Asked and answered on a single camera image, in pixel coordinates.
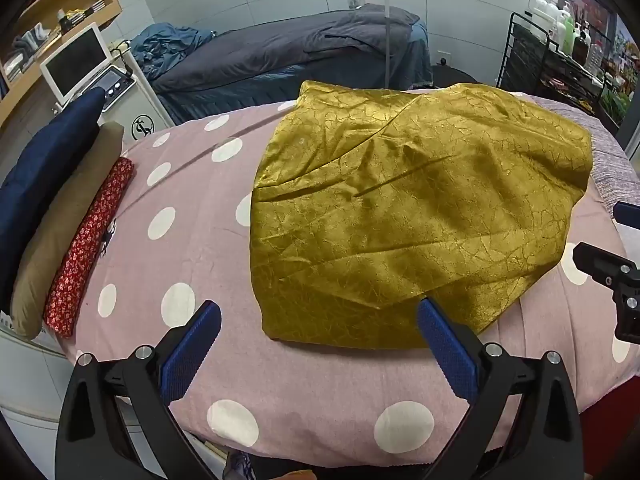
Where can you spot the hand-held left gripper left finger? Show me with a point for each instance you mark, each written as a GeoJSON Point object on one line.
{"type": "Point", "coordinates": [192, 345]}

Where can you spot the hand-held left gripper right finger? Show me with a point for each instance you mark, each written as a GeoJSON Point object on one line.
{"type": "Point", "coordinates": [445, 345]}

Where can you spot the white framed monitor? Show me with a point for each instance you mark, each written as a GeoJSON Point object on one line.
{"type": "Point", "coordinates": [75, 60]}

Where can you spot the green bottle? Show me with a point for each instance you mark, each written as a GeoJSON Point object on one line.
{"type": "Point", "coordinates": [568, 35]}

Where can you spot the dark grey clothes pile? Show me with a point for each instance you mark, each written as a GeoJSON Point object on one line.
{"type": "Point", "coordinates": [275, 55]}

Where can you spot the white device cabinet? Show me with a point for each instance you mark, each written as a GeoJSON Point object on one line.
{"type": "Point", "coordinates": [150, 110]}

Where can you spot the white bed frame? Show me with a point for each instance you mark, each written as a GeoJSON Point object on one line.
{"type": "Point", "coordinates": [30, 400]}

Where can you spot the green potted plant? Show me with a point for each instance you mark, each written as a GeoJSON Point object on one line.
{"type": "Point", "coordinates": [616, 104]}

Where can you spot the tan pillow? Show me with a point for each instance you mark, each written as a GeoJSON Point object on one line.
{"type": "Point", "coordinates": [60, 220]}

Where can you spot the clear plastic bottle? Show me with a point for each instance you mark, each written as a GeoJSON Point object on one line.
{"type": "Point", "coordinates": [599, 55]}

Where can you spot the red floral cloth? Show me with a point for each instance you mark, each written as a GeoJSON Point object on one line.
{"type": "Point", "coordinates": [85, 245]}

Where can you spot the pink polka dot blanket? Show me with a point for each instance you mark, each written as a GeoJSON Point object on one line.
{"type": "Point", "coordinates": [300, 400]}

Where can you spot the crumpled blue cloth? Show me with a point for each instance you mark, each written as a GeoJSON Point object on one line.
{"type": "Point", "coordinates": [165, 45]}

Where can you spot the golden patterned jacket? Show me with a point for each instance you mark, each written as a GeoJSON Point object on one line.
{"type": "Point", "coordinates": [400, 210]}

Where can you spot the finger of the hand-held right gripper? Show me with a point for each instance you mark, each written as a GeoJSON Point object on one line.
{"type": "Point", "coordinates": [629, 216]}
{"type": "Point", "coordinates": [600, 260]}

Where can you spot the navy blue pillow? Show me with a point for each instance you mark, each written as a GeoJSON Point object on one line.
{"type": "Point", "coordinates": [35, 175]}

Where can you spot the white wall socket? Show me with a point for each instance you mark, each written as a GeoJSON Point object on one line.
{"type": "Point", "coordinates": [444, 56]}
{"type": "Point", "coordinates": [357, 2]}

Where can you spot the blue massage bed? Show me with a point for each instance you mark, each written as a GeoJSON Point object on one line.
{"type": "Point", "coordinates": [415, 55]}

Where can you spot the dark brown bottle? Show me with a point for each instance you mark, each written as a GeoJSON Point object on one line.
{"type": "Point", "coordinates": [581, 47]}

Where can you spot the black round stool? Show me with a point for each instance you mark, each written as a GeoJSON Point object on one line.
{"type": "Point", "coordinates": [452, 76]}

